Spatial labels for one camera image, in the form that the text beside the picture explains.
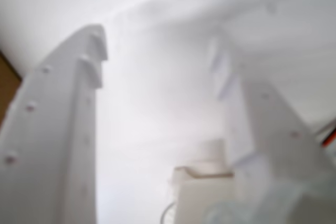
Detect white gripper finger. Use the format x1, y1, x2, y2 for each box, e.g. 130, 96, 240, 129
208, 34, 336, 224
0, 24, 109, 224

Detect brown cardboard box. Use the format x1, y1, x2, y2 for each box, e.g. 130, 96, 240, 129
0, 49, 23, 130

